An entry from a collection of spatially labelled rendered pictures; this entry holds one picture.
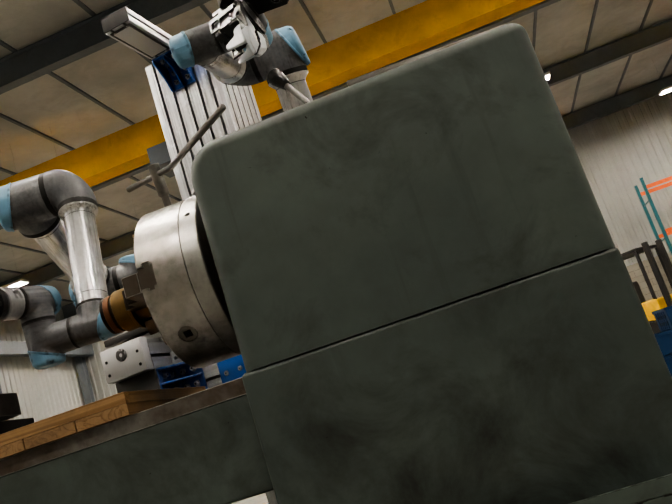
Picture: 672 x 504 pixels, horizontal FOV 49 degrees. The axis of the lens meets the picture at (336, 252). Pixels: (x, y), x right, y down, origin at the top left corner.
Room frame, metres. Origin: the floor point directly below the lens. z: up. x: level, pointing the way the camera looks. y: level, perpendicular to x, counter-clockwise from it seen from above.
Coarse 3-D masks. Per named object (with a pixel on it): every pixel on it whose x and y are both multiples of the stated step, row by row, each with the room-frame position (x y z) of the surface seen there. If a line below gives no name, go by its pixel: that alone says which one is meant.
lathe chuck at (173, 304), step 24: (144, 216) 1.31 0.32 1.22; (168, 216) 1.27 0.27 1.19; (144, 240) 1.25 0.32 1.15; (168, 240) 1.24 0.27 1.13; (168, 264) 1.23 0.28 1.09; (168, 288) 1.23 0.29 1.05; (192, 288) 1.23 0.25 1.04; (168, 312) 1.25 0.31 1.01; (192, 312) 1.25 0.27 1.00; (168, 336) 1.27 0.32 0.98; (216, 336) 1.29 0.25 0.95; (192, 360) 1.34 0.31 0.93; (216, 360) 1.37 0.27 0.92
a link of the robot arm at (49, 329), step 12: (24, 324) 1.63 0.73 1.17; (36, 324) 1.63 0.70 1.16; (48, 324) 1.64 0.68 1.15; (60, 324) 1.64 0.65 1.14; (24, 336) 1.65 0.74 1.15; (36, 336) 1.63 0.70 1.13; (48, 336) 1.63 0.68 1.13; (60, 336) 1.63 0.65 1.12; (36, 348) 1.63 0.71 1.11; (48, 348) 1.63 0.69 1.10; (60, 348) 1.64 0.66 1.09; (72, 348) 1.66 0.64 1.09; (36, 360) 1.63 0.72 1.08; (48, 360) 1.63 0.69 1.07; (60, 360) 1.65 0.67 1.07
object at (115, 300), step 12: (108, 300) 1.39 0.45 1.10; (120, 300) 1.37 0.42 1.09; (108, 312) 1.37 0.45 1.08; (120, 312) 1.37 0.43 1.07; (132, 312) 1.37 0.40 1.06; (144, 312) 1.38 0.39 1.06; (108, 324) 1.38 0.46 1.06; (120, 324) 1.38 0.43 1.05; (132, 324) 1.39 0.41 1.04; (144, 324) 1.41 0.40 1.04
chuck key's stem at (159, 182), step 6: (150, 168) 1.32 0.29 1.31; (156, 168) 1.32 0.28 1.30; (150, 174) 1.33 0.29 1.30; (156, 174) 1.32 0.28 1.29; (156, 180) 1.33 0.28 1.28; (162, 180) 1.33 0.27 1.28; (156, 186) 1.33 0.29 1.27; (162, 186) 1.33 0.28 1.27; (162, 192) 1.33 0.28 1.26; (168, 192) 1.34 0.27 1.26; (162, 198) 1.34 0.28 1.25; (168, 198) 1.34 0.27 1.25; (168, 204) 1.34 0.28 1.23
